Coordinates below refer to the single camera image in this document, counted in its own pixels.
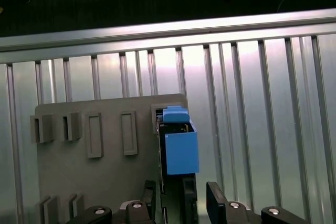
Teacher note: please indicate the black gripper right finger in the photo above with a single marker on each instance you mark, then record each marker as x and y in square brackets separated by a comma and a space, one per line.
[216, 200]

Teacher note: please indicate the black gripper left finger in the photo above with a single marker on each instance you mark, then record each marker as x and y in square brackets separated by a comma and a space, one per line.
[148, 195]

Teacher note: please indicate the hard disk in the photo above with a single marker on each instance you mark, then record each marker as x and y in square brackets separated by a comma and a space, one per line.
[181, 153]

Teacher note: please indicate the grey parts rack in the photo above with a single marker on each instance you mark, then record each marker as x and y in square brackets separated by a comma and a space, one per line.
[113, 176]

